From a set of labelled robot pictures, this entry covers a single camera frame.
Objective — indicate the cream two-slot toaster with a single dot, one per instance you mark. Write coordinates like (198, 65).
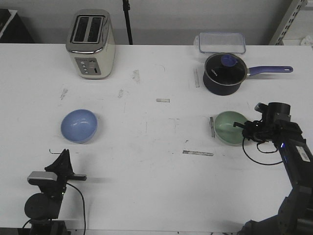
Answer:
(90, 43)

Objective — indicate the black tripod pole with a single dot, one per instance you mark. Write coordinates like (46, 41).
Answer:
(126, 9)

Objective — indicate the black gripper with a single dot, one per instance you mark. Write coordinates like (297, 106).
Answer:
(57, 189)
(259, 131)

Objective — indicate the white metal shelf rail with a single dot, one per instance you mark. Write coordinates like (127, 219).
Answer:
(296, 24)

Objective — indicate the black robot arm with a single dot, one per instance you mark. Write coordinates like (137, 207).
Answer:
(154, 166)
(43, 208)

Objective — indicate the blue bowl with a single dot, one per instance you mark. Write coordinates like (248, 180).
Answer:
(79, 126)

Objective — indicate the dark blue saucepan with lid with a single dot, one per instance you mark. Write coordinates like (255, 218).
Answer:
(224, 72)

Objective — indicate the green bowl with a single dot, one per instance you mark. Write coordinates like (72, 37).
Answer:
(224, 129)

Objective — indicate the clear plastic food container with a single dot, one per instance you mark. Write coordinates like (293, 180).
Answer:
(215, 42)

